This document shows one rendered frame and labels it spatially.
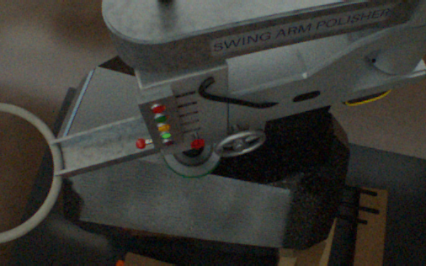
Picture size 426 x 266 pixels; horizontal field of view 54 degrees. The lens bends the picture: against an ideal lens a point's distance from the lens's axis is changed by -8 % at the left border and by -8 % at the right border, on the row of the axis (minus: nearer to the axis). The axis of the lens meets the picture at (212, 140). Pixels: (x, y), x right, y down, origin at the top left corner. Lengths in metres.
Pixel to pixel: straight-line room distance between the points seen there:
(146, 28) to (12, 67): 2.39
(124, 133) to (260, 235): 0.65
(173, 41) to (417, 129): 2.23
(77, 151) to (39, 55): 1.72
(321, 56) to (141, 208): 0.97
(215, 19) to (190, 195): 0.96
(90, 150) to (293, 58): 0.72
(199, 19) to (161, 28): 0.07
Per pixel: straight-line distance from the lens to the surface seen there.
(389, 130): 2.81
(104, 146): 1.46
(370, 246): 2.44
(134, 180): 1.71
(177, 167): 1.58
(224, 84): 1.02
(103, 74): 1.86
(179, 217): 1.74
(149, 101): 0.97
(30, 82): 3.05
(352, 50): 1.11
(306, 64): 1.14
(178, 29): 0.83
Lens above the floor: 2.41
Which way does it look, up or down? 68 degrees down
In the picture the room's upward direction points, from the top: 4 degrees counter-clockwise
